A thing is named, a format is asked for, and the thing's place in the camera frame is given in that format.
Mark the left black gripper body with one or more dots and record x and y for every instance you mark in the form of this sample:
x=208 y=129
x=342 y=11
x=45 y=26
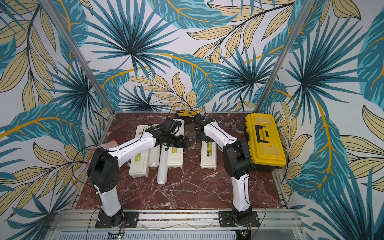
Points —
x=173 y=140

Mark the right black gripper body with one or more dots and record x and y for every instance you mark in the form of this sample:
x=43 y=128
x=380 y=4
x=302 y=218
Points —
x=197 y=120

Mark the white dispenser box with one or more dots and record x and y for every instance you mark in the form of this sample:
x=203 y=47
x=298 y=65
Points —
x=139 y=165
x=175 y=155

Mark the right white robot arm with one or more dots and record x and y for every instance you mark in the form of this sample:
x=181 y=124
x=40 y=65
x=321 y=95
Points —
x=236 y=158

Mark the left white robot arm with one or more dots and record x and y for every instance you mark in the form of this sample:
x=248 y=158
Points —
x=104 y=167

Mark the left thick wrap roll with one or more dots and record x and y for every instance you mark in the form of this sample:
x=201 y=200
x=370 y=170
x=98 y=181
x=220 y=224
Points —
x=154 y=157

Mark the thin middle wrap roll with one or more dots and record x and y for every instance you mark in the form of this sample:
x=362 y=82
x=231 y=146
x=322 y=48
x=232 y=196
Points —
x=163 y=167

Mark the yellow black toolbox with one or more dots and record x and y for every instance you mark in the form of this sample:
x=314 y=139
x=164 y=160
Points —
x=265 y=144

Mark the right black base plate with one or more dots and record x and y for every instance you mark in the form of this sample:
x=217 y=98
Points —
x=233 y=219

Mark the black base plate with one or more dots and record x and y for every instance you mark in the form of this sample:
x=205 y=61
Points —
x=233 y=219
x=122 y=219

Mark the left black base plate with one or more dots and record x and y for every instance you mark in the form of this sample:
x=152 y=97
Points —
x=122 y=219

